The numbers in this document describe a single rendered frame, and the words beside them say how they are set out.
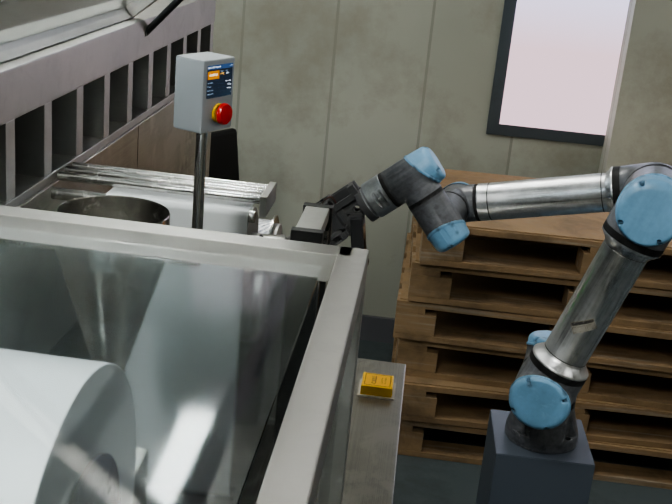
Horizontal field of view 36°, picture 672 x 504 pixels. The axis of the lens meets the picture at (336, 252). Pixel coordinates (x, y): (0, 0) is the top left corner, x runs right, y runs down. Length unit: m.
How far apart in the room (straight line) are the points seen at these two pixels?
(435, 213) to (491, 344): 1.84
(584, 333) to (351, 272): 1.04
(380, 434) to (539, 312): 1.65
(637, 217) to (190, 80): 0.84
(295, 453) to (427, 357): 3.16
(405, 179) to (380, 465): 0.55
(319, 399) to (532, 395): 1.30
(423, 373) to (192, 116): 2.53
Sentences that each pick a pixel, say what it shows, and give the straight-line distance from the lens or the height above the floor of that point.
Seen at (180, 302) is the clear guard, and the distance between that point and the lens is 0.91.
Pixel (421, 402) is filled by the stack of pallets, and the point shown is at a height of 0.23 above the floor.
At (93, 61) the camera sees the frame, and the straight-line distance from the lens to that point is 1.94.
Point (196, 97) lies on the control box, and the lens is 1.42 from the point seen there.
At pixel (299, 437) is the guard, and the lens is 0.68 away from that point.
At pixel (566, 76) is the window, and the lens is 4.54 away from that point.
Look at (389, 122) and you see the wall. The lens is 4.56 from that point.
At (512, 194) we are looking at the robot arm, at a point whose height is 1.41.
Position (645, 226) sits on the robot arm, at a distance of 1.87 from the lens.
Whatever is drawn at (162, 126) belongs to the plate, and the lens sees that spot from 2.43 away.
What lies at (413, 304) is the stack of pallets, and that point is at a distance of 3.70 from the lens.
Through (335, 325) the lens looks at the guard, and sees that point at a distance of 0.85.
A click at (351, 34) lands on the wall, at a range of 4.51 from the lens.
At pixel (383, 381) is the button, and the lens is 2.33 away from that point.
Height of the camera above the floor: 1.93
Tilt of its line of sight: 19 degrees down
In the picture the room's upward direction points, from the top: 6 degrees clockwise
